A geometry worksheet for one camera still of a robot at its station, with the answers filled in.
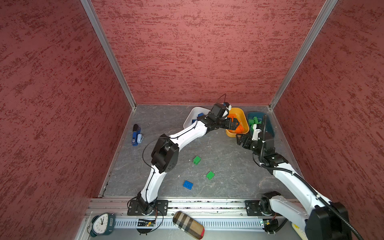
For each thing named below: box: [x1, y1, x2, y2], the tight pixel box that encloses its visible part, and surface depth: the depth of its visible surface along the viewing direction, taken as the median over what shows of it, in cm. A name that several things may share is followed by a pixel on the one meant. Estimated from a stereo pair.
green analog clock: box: [90, 212, 116, 237], surface depth 68 cm
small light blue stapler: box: [137, 133, 144, 144], surface depth 99 cm
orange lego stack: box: [235, 124, 245, 134], surface depth 106 cm
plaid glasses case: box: [172, 211, 205, 240], surface depth 68 cm
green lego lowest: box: [206, 171, 216, 180], surface depth 86 cm
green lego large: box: [193, 155, 202, 165], surface depth 91 cm
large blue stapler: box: [132, 124, 142, 146], surface depth 99 cm
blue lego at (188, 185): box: [182, 180, 194, 191], surface depth 82 cm
